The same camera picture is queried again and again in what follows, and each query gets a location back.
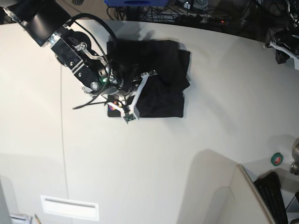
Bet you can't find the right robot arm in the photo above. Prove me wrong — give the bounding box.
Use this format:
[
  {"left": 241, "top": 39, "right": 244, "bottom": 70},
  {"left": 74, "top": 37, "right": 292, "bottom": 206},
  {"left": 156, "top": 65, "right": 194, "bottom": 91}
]
[{"left": 0, "top": 0, "right": 142, "bottom": 97}]

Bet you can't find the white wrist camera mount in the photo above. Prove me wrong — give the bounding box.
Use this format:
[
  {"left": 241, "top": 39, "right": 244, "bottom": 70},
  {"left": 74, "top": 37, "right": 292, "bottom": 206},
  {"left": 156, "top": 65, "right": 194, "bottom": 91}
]
[
  {"left": 105, "top": 70, "right": 157, "bottom": 124},
  {"left": 263, "top": 42, "right": 299, "bottom": 70}
]

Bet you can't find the silver metal cylinder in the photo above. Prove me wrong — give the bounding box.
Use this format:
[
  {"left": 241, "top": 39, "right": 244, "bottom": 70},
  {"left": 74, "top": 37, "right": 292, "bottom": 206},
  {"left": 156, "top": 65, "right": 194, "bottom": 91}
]
[{"left": 290, "top": 144, "right": 299, "bottom": 176}]

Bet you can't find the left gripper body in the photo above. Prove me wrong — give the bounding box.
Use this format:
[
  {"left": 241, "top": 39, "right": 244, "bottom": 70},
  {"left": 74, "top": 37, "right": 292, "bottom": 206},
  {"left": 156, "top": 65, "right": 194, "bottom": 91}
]
[{"left": 271, "top": 31, "right": 299, "bottom": 55}]

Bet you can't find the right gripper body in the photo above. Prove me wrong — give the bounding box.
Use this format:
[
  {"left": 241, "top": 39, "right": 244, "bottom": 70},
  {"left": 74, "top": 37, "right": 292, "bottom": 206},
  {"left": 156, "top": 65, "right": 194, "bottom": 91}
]
[{"left": 88, "top": 63, "right": 143, "bottom": 98}]

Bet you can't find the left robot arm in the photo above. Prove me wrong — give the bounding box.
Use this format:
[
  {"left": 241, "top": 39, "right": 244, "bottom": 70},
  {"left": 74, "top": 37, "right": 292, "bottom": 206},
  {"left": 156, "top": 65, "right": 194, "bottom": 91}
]
[{"left": 265, "top": 0, "right": 299, "bottom": 70}]

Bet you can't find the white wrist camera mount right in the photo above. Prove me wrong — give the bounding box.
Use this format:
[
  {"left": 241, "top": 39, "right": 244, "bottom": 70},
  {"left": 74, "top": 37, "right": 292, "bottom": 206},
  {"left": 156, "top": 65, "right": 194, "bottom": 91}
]
[{"left": 105, "top": 70, "right": 157, "bottom": 124}]

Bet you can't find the green tape roll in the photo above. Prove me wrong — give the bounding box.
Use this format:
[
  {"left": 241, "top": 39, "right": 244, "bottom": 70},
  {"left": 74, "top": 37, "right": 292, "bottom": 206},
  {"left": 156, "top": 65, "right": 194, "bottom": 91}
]
[{"left": 271, "top": 153, "right": 284, "bottom": 167}]

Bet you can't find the black t-shirt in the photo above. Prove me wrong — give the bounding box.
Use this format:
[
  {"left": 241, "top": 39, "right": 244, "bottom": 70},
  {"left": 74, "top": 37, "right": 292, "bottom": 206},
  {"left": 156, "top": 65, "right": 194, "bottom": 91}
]
[{"left": 107, "top": 39, "right": 191, "bottom": 118}]

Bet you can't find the blue device on floor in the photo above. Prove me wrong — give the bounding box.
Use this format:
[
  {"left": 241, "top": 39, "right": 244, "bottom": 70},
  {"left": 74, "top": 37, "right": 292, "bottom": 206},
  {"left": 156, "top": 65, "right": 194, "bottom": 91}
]
[{"left": 104, "top": 0, "right": 168, "bottom": 7}]

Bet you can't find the black keyboard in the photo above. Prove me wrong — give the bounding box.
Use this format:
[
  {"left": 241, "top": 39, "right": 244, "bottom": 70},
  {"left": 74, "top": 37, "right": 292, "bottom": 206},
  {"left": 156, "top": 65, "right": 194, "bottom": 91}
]
[{"left": 254, "top": 172, "right": 288, "bottom": 224}]

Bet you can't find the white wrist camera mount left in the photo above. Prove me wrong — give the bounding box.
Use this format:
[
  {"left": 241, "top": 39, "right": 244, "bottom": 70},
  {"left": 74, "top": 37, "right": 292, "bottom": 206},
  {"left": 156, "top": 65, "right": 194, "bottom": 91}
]
[{"left": 263, "top": 42, "right": 299, "bottom": 70}]

